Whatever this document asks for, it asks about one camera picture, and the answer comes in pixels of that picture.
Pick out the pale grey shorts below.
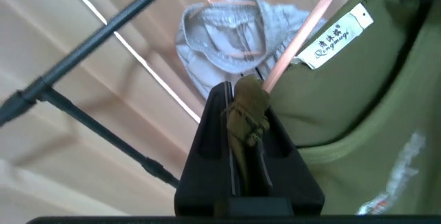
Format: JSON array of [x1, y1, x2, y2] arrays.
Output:
[[174, 0, 327, 101]]

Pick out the black clothes rack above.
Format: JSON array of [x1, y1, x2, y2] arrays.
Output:
[[0, 0, 361, 190]]

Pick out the green garment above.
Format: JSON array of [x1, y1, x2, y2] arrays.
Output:
[[223, 0, 441, 216]]

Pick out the pink clothes hanger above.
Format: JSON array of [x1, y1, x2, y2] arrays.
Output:
[[261, 0, 349, 94], [187, 0, 267, 60]]

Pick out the beige curtain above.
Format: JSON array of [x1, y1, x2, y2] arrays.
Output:
[[0, 0, 376, 217]]

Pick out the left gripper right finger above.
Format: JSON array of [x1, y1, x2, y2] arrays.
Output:
[[247, 108, 326, 217]]

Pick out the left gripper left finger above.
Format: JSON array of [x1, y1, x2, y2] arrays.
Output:
[[174, 81, 243, 217]]

